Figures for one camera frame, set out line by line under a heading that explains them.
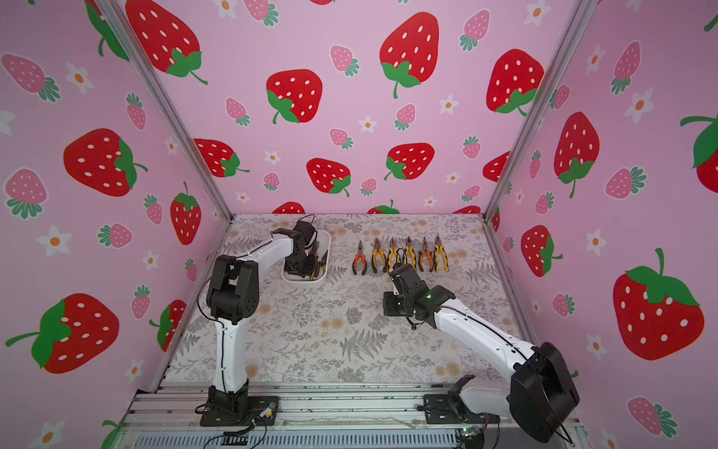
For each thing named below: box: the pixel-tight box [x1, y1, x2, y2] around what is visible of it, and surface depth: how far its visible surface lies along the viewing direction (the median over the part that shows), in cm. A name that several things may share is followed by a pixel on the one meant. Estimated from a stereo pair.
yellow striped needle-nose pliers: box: [387, 236, 402, 274], surface depth 109 cm
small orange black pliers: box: [352, 240, 368, 276], surface depth 109 cm
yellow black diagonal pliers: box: [371, 237, 388, 274], surface depth 109 cm
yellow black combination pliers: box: [433, 234, 449, 274], surface depth 109 cm
